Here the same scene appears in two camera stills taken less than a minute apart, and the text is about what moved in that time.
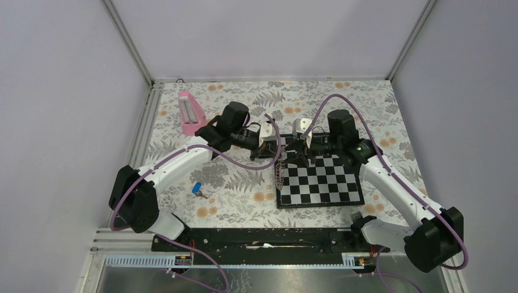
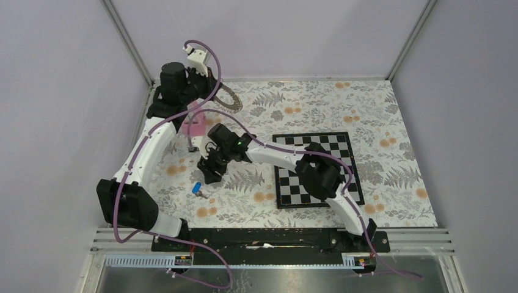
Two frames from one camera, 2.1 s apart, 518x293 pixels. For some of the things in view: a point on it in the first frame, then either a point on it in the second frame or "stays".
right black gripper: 301,156 to 206,165
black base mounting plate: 263,246 stays
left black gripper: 267,150 to 210,82
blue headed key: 196,190 stays
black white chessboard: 327,181 stays
